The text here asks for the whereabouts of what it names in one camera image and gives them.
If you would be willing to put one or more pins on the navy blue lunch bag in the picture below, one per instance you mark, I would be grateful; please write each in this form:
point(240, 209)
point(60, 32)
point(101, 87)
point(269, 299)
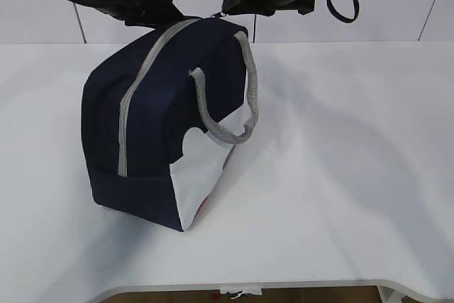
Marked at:
point(161, 117)

